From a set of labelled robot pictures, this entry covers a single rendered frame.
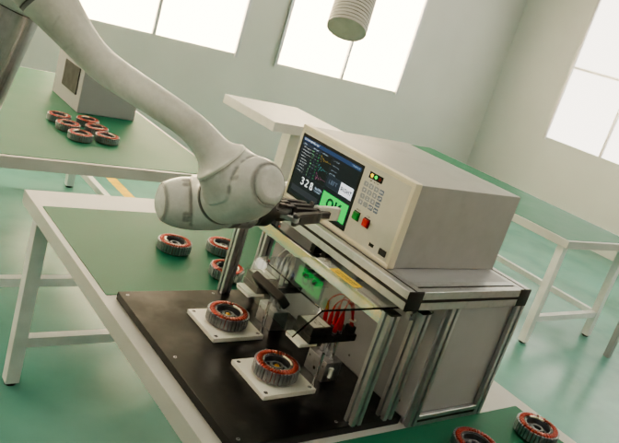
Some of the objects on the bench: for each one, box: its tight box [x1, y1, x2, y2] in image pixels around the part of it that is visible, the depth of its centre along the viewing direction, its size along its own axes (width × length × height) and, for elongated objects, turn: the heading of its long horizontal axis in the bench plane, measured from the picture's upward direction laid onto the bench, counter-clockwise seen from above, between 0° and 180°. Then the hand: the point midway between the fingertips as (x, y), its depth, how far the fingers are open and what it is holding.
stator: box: [251, 349, 300, 386], centre depth 162 cm, size 11×11×4 cm
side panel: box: [399, 306, 525, 428], centre depth 169 cm, size 28×3×32 cm, turn 82°
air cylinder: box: [304, 346, 342, 382], centre depth 171 cm, size 5×8×6 cm
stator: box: [205, 300, 250, 332], centre depth 180 cm, size 11×11×4 cm
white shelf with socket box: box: [223, 94, 343, 181], centre depth 268 cm, size 35×37×46 cm
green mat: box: [42, 206, 276, 295], centre depth 234 cm, size 94×61×1 cm, turn 82°
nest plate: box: [187, 309, 263, 343], centre depth 180 cm, size 15×15×1 cm
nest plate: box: [231, 357, 316, 401], centre depth 163 cm, size 15×15×1 cm
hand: (326, 213), depth 156 cm, fingers closed
